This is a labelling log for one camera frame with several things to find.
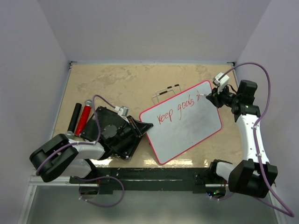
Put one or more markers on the pink framed whiteboard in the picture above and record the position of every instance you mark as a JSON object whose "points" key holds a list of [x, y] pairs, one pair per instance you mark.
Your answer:
{"points": [[181, 122]]}

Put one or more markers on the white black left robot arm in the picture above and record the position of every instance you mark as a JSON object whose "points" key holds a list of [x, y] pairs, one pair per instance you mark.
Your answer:
{"points": [[63, 156]]}

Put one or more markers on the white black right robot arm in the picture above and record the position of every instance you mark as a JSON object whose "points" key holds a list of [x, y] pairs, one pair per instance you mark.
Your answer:
{"points": [[250, 175]]}

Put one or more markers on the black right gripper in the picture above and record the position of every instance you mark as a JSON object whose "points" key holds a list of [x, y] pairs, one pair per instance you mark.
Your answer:
{"points": [[216, 101]]}

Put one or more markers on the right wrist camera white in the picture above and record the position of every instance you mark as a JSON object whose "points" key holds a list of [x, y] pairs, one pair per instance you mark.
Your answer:
{"points": [[220, 79]]}

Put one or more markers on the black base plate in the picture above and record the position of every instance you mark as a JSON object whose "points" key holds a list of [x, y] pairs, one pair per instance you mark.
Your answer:
{"points": [[195, 180]]}

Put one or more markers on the wire whiteboard stand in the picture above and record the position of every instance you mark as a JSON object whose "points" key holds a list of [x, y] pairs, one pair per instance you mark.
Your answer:
{"points": [[158, 93]]}

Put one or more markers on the red microphone silver head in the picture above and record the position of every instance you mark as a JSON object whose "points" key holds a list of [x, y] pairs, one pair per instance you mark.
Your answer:
{"points": [[82, 120]]}

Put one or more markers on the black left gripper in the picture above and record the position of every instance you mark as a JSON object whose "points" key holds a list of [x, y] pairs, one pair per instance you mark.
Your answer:
{"points": [[138, 128]]}

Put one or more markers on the black microphone tube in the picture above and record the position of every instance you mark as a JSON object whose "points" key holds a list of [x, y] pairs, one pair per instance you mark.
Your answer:
{"points": [[74, 117]]}

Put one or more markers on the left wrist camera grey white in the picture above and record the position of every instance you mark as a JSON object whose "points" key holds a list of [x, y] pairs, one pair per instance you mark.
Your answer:
{"points": [[122, 111]]}

